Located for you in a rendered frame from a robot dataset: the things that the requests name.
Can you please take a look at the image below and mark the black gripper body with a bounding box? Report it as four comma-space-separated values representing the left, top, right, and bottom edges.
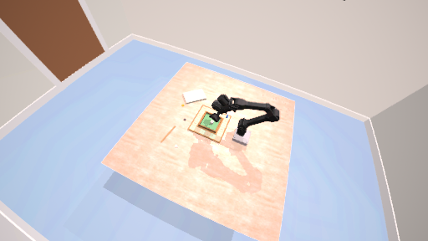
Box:
211, 105, 227, 122

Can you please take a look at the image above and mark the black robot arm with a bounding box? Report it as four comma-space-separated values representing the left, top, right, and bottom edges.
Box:
211, 94, 280, 137

